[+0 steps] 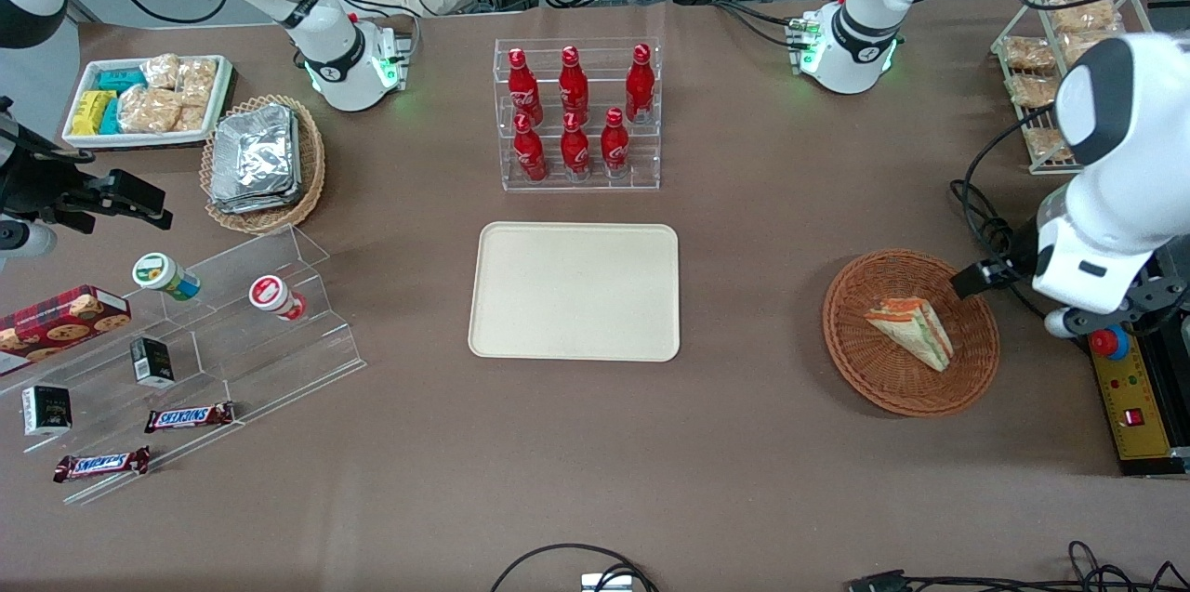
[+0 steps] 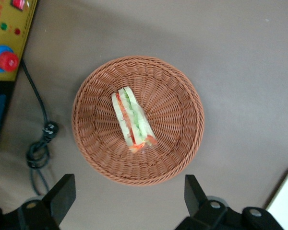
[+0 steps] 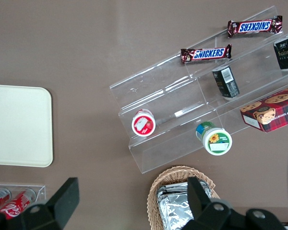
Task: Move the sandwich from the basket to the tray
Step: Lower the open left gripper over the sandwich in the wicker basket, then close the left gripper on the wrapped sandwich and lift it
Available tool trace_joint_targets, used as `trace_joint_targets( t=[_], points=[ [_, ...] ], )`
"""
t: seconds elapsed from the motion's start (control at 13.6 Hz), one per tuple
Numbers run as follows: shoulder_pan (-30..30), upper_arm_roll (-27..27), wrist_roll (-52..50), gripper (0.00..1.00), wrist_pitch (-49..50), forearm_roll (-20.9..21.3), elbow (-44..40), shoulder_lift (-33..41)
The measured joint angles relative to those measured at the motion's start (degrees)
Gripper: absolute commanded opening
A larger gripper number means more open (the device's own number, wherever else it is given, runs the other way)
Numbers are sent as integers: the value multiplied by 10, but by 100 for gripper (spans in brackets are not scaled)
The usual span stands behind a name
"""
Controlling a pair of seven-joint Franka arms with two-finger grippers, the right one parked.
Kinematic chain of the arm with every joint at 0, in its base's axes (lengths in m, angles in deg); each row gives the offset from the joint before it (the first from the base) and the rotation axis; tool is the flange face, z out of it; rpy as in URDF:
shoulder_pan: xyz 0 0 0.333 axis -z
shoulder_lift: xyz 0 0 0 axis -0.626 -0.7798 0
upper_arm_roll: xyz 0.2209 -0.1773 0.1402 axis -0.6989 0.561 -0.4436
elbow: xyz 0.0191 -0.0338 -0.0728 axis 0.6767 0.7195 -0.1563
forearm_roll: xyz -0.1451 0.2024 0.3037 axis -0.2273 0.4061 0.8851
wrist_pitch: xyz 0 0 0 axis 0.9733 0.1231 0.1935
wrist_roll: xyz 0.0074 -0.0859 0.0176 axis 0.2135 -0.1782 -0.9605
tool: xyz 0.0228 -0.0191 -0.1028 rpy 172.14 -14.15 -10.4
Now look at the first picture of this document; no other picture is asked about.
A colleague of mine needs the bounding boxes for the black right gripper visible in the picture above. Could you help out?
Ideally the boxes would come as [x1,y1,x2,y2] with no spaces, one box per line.
[0,137,175,235]

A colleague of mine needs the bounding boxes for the triangular sandwich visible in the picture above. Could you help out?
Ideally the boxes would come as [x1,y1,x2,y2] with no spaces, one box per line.
[865,296,956,374]

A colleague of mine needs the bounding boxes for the white rectangular snack tray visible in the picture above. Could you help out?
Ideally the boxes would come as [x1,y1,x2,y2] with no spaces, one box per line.
[61,55,234,150]

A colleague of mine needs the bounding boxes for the light woven wicker basket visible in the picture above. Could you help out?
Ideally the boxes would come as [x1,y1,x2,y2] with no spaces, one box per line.
[200,94,326,235]

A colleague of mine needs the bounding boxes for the round brown wicker basket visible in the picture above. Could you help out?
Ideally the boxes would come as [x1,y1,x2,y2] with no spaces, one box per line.
[822,248,1002,418]

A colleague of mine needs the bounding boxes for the beige plastic serving tray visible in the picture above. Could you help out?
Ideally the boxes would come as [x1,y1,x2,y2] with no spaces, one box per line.
[468,221,681,362]

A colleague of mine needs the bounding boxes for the green lid snack cup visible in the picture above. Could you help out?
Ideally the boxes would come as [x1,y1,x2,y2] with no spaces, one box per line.
[131,252,202,301]

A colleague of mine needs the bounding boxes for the black appliance housing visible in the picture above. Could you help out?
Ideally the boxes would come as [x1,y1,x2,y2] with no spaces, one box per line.
[1130,234,1190,479]

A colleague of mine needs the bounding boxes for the yellow snack pack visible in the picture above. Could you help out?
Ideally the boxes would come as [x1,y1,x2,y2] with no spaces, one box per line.
[72,90,117,137]

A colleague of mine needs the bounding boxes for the silver foil packs stack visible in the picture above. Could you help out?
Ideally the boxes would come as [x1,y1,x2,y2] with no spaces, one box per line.
[209,103,303,215]

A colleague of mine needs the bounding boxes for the yellow control panel red button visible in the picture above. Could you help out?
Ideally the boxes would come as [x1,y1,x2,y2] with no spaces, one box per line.
[1088,324,1174,463]

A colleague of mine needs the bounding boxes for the red cookie box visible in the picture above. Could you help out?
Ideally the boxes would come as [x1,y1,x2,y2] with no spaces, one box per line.
[0,284,132,377]

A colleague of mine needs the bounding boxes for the red lid snack cup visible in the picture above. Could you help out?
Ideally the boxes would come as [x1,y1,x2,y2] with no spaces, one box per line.
[248,274,308,322]

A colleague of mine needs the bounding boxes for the clear acrylic stepped display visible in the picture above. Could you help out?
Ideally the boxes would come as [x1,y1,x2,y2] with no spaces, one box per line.
[0,222,368,506]

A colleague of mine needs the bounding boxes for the clear bag of rice snacks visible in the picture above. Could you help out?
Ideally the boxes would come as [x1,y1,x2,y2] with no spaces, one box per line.
[1060,33,1117,65]
[1025,127,1076,164]
[1048,0,1118,35]
[1004,36,1057,72]
[1009,74,1063,109]

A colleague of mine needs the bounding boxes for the snickers chocolate bar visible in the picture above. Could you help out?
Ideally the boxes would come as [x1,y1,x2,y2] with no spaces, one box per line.
[53,446,152,483]
[144,401,236,434]

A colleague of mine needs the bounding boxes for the small black white-edged box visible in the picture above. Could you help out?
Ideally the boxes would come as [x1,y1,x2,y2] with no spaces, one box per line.
[21,384,73,438]

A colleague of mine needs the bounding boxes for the red cola bottle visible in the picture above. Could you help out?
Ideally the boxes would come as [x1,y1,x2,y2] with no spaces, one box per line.
[513,113,549,183]
[560,112,591,180]
[601,108,631,178]
[508,47,544,126]
[559,46,590,124]
[625,44,656,124]

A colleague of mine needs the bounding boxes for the clear acrylic bottle rack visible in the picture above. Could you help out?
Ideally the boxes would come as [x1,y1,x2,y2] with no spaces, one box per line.
[494,37,662,193]

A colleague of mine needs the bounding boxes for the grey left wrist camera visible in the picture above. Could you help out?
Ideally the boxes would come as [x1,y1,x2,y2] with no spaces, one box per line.
[1044,304,1128,340]

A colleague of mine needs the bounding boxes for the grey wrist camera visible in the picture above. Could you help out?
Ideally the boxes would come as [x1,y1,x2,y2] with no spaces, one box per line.
[1044,304,1128,340]
[0,218,59,260]

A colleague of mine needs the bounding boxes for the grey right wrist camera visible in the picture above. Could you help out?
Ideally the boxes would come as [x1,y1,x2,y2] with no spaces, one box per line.
[0,218,59,260]

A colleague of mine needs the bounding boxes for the black power cable with plug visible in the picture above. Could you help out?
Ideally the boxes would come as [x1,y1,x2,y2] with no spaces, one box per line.
[948,178,1056,323]

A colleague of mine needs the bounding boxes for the white wire rack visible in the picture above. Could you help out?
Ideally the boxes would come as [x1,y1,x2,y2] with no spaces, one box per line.
[990,0,1154,177]

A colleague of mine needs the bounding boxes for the black cable bundle with connector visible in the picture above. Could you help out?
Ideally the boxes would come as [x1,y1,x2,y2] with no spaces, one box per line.
[848,540,1190,592]

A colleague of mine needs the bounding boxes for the black looped table-edge cable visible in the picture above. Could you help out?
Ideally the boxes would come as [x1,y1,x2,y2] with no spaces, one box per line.
[490,543,659,592]

